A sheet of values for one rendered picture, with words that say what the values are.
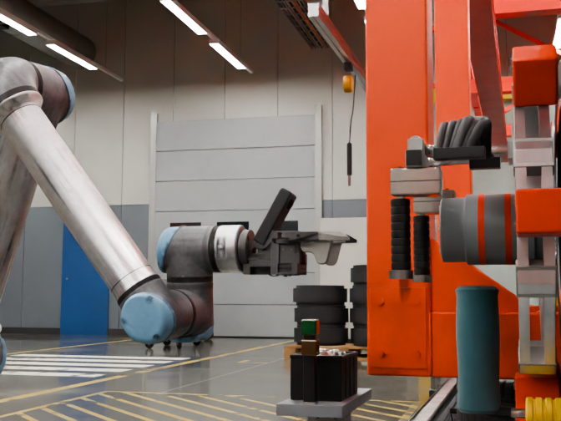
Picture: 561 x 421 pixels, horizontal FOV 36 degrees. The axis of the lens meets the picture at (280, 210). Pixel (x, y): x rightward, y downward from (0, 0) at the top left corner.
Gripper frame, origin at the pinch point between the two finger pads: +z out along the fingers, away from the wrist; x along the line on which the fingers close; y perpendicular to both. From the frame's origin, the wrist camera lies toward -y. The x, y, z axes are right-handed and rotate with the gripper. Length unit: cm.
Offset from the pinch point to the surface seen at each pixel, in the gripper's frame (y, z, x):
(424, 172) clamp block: -11.1, 14.6, 2.2
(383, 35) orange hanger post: -56, -2, -60
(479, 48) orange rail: -215, -4, -629
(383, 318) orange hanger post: 17, -3, -60
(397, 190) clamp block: -7.9, 9.8, 2.2
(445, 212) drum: -5.1, 17.0, -11.6
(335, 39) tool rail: -189, -107, -486
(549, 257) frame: 4.8, 35.6, 9.6
